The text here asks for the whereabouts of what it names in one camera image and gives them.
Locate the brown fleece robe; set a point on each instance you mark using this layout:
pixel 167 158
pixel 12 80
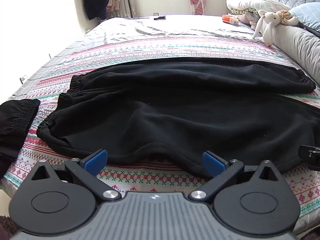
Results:
pixel 5 227

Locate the patterned striped bed cover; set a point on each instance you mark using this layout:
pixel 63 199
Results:
pixel 162 50

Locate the light blue pillow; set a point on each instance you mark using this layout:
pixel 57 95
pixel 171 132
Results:
pixel 307 15

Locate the white floral quilt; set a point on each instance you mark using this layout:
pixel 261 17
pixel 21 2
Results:
pixel 255 3

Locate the green patterned folded cloth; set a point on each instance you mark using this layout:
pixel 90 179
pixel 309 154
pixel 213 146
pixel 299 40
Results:
pixel 241 10

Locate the grey long bolster pillow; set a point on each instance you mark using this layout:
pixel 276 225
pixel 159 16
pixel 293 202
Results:
pixel 297 45

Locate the white stuffed rabbit toy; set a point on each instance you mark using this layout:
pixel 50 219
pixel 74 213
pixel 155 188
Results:
pixel 268 21

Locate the black folded garment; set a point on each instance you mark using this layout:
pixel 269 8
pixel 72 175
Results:
pixel 17 125

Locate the small black object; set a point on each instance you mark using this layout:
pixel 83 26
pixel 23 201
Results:
pixel 160 18

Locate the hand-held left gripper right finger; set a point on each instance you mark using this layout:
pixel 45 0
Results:
pixel 212 162

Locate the dark hanging clothes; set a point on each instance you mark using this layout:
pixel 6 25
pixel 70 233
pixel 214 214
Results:
pixel 96 0

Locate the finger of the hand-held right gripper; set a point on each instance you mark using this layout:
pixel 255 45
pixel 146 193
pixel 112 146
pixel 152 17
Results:
pixel 308 153

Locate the orange and white packet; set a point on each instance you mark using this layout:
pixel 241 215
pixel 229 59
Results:
pixel 230 18

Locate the black pants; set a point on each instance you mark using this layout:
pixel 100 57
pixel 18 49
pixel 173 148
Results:
pixel 175 105

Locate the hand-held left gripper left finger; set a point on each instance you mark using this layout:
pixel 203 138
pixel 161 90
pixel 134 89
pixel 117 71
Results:
pixel 96 161

